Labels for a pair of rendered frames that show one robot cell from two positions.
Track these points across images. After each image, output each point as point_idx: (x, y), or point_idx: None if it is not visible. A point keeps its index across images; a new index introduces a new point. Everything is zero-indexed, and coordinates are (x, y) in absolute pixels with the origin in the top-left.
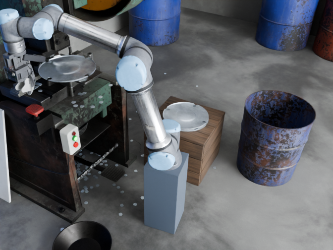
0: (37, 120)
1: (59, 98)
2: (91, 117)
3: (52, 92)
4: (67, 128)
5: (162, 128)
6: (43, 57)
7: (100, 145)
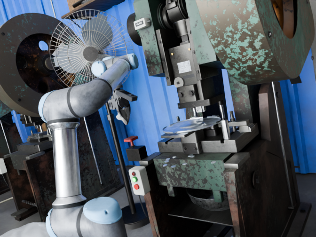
0: (129, 148)
1: (176, 149)
2: (193, 187)
3: (172, 140)
4: (136, 167)
5: (57, 184)
6: (130, 97)
7: None
